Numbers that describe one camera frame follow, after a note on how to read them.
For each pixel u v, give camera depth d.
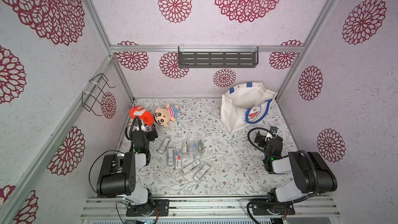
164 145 0.95
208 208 0.75
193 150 0.92
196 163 0.86
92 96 0.75
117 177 0.45
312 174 0.43
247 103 1.06
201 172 0.83
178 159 0.88
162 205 0.75
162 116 1.00
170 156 0.90
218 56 0.96
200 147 0.93
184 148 0.92
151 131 0.82
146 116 1.02
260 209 0.73
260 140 0.84
